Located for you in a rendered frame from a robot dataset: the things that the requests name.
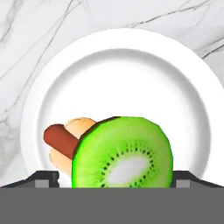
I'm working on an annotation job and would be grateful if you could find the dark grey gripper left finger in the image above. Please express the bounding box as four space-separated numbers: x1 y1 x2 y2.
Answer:
0 170 60 189

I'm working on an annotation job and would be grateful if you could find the hot dog in bun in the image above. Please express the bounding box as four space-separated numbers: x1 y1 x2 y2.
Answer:
43 117 98 177

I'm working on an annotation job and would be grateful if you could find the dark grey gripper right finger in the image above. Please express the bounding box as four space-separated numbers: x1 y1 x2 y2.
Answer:
171 170 224 189

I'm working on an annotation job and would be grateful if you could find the white round plate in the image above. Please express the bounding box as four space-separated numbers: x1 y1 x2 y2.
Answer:
19 28 224 189

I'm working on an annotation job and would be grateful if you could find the green halved kiwi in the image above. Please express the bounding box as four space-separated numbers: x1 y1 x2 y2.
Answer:
71 115 174 189

